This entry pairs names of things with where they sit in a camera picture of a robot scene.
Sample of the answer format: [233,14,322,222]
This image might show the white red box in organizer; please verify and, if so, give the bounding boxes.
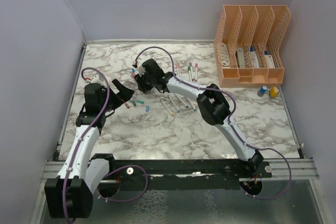
[264,50,275,68]

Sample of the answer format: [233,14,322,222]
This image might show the dark green cap marker pen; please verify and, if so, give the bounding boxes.
[187,66,192,82]

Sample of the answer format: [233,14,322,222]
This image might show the white blue box in organizer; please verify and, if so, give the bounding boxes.
[249,45,260,68]

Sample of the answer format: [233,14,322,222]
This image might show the orange plastic file organizer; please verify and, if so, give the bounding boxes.
[214,5,291,88]

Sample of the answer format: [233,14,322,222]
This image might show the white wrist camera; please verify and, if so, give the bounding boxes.
[90,74,104,85]
[138,66,146,76]

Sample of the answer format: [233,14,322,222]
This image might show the blue small bottle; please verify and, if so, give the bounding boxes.
[257,86,268,97]

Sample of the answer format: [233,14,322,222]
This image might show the aluminium frame rail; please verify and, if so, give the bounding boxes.
[41,158,320,183]

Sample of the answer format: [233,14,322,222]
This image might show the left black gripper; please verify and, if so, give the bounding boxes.
[100,79,134,112]

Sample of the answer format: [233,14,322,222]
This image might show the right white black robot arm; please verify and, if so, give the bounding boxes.
[134,59,264,177]

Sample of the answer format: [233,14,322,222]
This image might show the grey cap marker pen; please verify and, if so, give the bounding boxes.
[189,62,194,81]

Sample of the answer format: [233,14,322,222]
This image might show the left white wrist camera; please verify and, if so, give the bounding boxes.
[90,74,104,85]

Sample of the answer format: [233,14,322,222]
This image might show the brown cap marker pen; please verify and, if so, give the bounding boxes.
[160,99,175,117]

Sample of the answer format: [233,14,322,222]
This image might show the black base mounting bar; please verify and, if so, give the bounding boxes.
[109,159,272,178]

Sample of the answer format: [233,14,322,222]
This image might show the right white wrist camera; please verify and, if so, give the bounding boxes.
[138,66,146,76]

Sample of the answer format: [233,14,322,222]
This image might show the yellow small bottle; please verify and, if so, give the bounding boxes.
[269,87,279,98]

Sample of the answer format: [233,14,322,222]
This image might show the white booklet in organizer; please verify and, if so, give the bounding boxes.
[219,43,230,68]

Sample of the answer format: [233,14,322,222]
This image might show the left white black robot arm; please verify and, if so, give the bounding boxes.
[44,79,134,221]

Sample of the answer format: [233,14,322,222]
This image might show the purple cap marker pen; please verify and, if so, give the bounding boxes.
[194,63,198,82]

